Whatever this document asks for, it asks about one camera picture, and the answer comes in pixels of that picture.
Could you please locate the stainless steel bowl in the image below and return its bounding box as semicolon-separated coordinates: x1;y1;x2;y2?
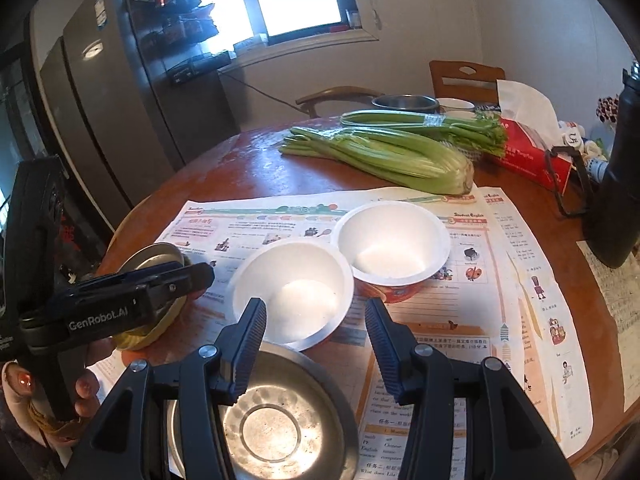
165;342;361;480

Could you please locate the leafy wrapped celery bunch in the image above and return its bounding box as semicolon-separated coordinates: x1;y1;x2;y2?
340;109;508;161

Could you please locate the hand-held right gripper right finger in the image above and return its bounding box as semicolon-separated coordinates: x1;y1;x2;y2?
364;298;576;480

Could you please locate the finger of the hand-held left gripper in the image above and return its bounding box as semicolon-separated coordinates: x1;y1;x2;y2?
75;261;217;295

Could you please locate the stack of snack packets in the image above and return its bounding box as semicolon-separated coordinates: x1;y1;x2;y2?
111;0;221;58

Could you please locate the black cable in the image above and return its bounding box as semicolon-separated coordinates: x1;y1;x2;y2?
220;70;301;107

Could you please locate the black electronic box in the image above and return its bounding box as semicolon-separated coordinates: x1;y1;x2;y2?
167;57;223;86

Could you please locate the curved wooden armchair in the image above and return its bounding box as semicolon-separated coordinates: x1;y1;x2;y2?
295;86;386;118

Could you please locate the handwritten paper sheet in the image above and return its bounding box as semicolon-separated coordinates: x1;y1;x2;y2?
576;239;640;413

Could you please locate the grey refrigerator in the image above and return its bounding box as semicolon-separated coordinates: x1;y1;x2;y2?
30;0;241;221

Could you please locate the yellow braided band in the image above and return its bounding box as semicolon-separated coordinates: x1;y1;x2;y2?
22;395;88;443

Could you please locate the red tissue box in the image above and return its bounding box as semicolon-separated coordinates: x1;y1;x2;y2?
487;117;573;193

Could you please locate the dark white-dotted bundle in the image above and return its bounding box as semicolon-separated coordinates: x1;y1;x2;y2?
596;96;621;123

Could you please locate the black thermos bottle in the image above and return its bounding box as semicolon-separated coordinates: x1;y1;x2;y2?
581;60;640;269

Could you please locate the round metal plate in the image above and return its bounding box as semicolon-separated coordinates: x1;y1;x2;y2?
120;242;188;278

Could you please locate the person's left hand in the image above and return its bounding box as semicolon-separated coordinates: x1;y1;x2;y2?
0;337;117;461

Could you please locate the steel pot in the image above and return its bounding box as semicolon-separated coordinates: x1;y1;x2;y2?
371;94;440;115

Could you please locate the white paper noodle bowl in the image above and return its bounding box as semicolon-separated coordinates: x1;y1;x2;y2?
230;238;355;352
332;201;451;304

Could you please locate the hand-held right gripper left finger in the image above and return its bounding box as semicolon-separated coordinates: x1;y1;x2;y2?
62;297;268;480

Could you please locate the wooden chair with handle cutout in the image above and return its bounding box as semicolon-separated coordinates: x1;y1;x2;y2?
429;60;506;106

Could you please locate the printed newspaper sheet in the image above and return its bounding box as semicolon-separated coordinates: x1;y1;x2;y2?
95;187;594;480

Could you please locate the white ceramic bowl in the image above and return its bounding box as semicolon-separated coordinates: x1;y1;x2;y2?
436;97;476;117

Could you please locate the black carrying strap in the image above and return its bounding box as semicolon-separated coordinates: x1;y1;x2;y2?
544;146;596;218

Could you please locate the white tissue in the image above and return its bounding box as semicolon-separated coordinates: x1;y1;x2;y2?
496;79;561;143

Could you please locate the thick celery bunch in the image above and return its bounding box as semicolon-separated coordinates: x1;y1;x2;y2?
277;126;475;196

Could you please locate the yellow plastic bowl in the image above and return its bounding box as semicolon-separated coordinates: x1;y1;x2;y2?
112;255;201;352

